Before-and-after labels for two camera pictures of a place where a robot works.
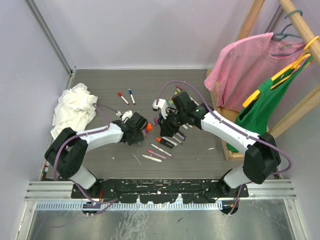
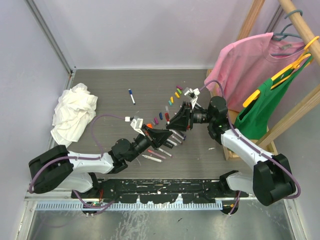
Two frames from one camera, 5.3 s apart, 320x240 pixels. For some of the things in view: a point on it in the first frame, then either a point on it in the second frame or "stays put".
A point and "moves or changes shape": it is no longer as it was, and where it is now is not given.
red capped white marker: x=119 y=93 moves or changes shape
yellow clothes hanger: x=304 y=56 stays put
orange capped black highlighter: x=164 y=142 stays put
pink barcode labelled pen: x=153 y=152 stays put
